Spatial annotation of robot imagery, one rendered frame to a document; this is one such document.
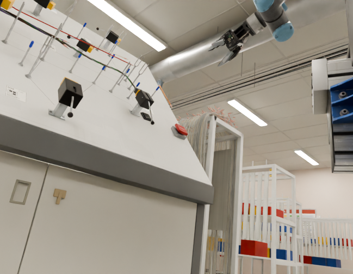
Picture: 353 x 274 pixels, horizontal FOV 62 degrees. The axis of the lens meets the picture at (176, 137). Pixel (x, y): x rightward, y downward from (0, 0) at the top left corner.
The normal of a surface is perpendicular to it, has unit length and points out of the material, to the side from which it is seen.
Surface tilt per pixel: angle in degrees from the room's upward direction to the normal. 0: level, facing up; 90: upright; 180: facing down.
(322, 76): 90
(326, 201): 90
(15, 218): 90
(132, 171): 90
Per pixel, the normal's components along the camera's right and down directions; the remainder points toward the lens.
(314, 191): -0.68, -0.33
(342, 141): -0.40, -0.36
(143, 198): 0.68, -0.18
